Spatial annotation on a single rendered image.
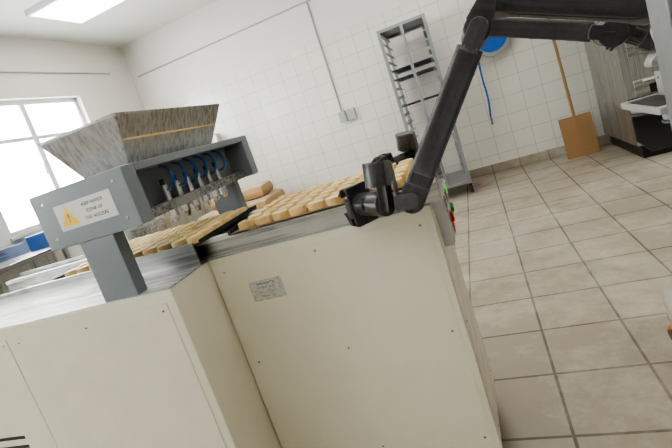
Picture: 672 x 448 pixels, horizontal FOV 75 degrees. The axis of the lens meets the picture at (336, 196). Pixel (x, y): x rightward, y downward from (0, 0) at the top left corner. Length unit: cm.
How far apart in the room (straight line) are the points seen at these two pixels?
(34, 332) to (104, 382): 27
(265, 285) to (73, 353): 61
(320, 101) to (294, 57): 62
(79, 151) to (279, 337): 79
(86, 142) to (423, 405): 122
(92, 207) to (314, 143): 446
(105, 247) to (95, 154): 27
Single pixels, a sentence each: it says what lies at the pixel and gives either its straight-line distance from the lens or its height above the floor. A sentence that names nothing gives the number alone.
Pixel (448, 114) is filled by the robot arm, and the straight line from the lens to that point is 99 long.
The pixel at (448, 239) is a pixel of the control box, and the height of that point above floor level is 72.
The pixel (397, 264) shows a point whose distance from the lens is 121.
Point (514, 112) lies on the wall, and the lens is 529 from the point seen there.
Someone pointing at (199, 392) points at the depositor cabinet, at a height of 53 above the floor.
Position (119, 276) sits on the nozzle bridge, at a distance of 134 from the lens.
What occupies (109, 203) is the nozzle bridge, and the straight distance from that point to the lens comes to 128.
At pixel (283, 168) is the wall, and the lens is 580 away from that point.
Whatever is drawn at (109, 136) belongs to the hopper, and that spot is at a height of 127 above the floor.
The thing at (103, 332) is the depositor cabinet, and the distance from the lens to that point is 147.
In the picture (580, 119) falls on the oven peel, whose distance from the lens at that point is 513.
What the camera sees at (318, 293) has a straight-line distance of 130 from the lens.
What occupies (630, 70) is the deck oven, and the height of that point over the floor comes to 75.
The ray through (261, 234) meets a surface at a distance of 130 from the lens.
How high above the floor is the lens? 111
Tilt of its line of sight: 9 degrees down
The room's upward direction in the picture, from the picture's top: 19 degrees counter-clockwise
